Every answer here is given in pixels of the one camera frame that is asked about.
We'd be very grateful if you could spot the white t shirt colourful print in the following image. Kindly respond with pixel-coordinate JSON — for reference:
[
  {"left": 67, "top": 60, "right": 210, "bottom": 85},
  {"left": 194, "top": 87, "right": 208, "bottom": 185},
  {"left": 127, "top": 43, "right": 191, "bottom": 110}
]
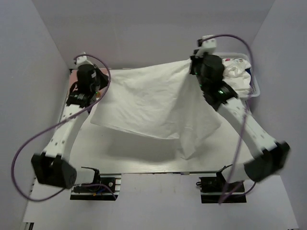
[{"left": 222, "top": 58, "right": 251, "bottom": 98}]

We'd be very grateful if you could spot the white t shirt robot print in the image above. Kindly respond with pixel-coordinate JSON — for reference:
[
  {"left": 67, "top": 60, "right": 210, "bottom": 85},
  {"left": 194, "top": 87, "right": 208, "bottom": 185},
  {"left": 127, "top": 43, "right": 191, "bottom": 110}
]
[{"left": 91, "top": 60, "right": 221, "bottom": 158}]

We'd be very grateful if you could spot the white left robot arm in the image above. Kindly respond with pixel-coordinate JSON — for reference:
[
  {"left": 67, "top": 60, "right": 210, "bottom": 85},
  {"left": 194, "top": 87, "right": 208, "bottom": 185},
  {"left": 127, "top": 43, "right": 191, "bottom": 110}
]
[{"left": 31, "top": 61, "right": 108, "bottom": 191}]

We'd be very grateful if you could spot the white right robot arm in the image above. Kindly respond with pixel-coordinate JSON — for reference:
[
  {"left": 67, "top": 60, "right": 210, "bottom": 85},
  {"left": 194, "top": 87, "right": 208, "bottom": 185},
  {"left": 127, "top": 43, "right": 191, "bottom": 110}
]
[{"left": 190, "top": 51, "right": 290, "bottom": 191}]

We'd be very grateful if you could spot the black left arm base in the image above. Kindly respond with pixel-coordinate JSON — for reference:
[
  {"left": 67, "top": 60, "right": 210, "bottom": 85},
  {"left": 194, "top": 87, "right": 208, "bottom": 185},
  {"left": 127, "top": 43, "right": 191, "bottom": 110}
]
[{"left": 70, "top": 174, "right": 122, "bottom": 201}]

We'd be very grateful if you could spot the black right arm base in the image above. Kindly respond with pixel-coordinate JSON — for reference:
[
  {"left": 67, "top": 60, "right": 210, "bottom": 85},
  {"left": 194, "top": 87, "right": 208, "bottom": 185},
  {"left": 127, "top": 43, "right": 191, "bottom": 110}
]
[{"left": 196, "top": 177, "right": 247, "bottom": 204}]

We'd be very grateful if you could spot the folded pink t shirt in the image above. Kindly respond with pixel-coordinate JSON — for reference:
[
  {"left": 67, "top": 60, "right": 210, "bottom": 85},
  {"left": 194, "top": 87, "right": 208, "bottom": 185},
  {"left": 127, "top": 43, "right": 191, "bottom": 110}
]
[{"left": 69, "top": 65, "right": 109, "bottom": 95}]

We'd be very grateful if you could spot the white plastic basket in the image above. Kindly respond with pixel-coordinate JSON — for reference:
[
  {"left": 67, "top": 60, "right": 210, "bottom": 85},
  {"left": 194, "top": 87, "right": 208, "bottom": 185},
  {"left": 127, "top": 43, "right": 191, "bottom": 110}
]
[{"left": 215, "top": 53, "right": 260, "bottom": 100}]

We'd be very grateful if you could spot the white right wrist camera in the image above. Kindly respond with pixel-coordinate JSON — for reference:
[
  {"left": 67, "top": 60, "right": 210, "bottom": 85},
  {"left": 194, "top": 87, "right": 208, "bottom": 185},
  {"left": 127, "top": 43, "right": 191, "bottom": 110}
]
[{"left": 196, "top": 35, "right": 217, "bottom": 57}]

